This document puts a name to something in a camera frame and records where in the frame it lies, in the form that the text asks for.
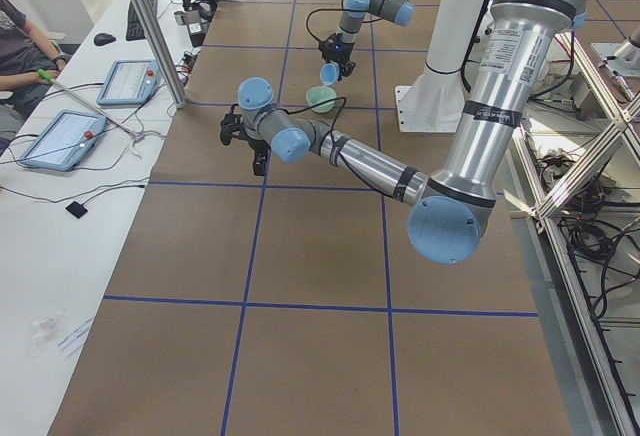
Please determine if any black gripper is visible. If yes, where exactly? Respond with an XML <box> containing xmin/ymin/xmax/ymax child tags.
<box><xmin>249</xmin><ymin>138</ymin><xmax>270</xmax><ymax>176</ymax></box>
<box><xmin>324</xmin><ymin>40</ymin><xmax>356</xmax><ymax>78</ymax></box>

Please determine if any blue plastic cup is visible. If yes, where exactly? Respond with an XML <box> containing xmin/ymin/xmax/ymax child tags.
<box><xmin>319</xmin><ymin>62</ymin><xmax>340</xmax><ymax>86</ymax></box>

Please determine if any green ceramic bowl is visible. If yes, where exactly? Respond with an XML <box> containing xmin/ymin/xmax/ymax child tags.
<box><xmin>305</xmin><ymin>85</ymin><xmax>337</xmax><ymax>114</ymax></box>

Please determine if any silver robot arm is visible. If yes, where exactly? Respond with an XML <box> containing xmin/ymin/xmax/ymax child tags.
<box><xmin>220</xmin><ymin>0</ymin><xmax>586</xmax><ymax>264</ymax></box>
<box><xmin>318</xmin><ymin>0</ymin><xmax>414</xmax><ymax>86</ymax></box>

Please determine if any metal reacher stick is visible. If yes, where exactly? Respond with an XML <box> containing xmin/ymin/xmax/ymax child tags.
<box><xmin>36</xmin><ymin>69</ymin><xmax>166</xmax><ymax>144</ymax></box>

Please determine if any far blue teach pendant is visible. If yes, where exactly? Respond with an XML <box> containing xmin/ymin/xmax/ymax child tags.
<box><xmin>96</xmin><ymin>60</ymin><xmax>159</xmax><ymax>106</ymax></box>

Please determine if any blue teach pendant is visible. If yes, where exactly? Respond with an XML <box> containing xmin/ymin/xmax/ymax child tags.
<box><xmin>19</xmin><ymin>110</ymin><xmax>107</xmax><ymax>172</ymax></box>
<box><xmin>96</xmin><ymin>60</ymin><xmax>159</xmax><ymax>106</ymax></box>

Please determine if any black keyboard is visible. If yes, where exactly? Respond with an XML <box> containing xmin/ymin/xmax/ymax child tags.
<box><xmin>125</xmin><ymin>0</ymin><xmax>158</xmax><ymax>41</ymax></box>

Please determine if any small black square pad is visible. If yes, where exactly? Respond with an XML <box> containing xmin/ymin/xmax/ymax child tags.
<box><xmin>65</xmin><ymin>201</ymin><xmax>88</xmax><ymax>219</ymax></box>

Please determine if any near blue teach pendant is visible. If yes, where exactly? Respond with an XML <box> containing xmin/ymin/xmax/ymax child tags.
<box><xmin>19</xmin><ymin>110</ymin><xmax>107</xmax><ymax>172</ymax></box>

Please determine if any black computer mouse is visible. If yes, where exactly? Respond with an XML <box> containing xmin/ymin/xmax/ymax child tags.
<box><xmin>93</xmin><ymin>33</ymin><xmax>117</xmax><ymax>47</ymax></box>

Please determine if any seated person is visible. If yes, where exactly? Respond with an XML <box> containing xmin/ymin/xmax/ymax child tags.
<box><xmin>0</xmin><ymin>0</ymin><xmax>71</xmax><ymax>155</ymax></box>

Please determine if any clear plastic bag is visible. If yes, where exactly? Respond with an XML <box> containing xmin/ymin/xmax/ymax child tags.
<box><xmin>27</xmin><ymin>310</ymin><xmax>68</xmax><ymax>356</ymax></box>

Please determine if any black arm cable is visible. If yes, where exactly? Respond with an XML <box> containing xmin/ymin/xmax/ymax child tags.
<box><xmin>284</xmin><ymin>96</ymin><xmax>401</xmax><ymax>197</ymax></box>

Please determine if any aluminium frame post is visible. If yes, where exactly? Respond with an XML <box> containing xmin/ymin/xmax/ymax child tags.
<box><xmin>131</xmin><ymin>0</ymin><xmax>186</xmax><ymax>109</ymax></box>

